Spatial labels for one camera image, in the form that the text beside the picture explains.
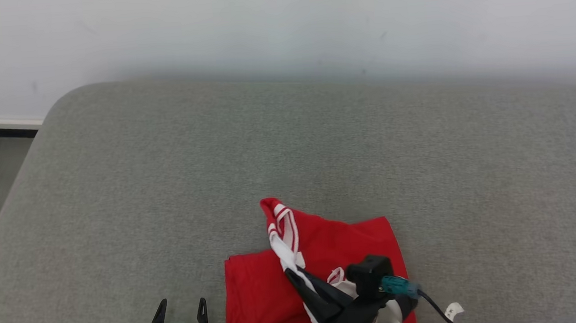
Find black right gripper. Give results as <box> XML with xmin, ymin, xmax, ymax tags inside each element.
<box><xmin>284</xmin><ymin>262</ymin><xmax>389</xmax><ymax>323</ymax></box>

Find red basketball jersey white sleeves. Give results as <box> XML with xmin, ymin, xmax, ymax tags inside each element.
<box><xmin>217</xmin><ymin>188</ymin><xmax>417</xmax><ymax>323</ymax></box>

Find grey fabric sofa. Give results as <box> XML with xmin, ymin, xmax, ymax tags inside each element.
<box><xmin>0</xmin><ymin>49</ymin><xmax>576</xmax><ymax>323</ymax></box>

